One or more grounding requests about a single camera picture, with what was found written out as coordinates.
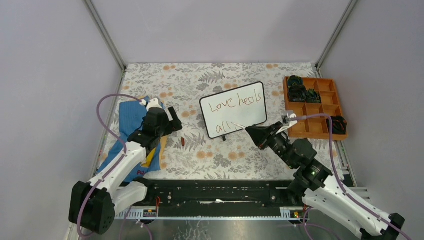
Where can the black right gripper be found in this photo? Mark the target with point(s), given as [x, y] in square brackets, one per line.
[262, 136]

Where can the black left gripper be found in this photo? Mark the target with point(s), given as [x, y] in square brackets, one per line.
[175, 125]

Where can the black framed whiteboard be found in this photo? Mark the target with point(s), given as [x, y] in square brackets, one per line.
[244, 105]

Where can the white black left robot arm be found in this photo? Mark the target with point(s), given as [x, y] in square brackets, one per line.
[94, 204]

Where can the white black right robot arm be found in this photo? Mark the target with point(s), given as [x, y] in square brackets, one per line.
[319, 188]

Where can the blue cartoon cloth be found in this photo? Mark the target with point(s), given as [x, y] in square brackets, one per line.
[130, 117]

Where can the floral patterned table mat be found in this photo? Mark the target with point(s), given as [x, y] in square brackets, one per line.
[181, 85]

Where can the orange compartment tray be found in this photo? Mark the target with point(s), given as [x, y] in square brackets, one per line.
[307, 96]

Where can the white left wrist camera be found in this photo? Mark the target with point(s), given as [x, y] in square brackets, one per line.
[151, 103]

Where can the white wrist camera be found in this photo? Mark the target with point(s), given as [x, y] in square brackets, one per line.
[289, 120]
[151, 103]

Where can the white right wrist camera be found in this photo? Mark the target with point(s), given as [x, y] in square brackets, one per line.
[289, 120]

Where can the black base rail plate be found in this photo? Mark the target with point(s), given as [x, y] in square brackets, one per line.
[219, 198]

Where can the left aluminium frame post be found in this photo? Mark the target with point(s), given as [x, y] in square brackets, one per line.
[94, 14]

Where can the aluminium frame post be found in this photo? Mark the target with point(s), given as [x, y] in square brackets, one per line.
[94, 14]
[337, 31]

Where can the right aluminium frame post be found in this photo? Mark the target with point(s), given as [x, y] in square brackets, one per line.
[337, 31]

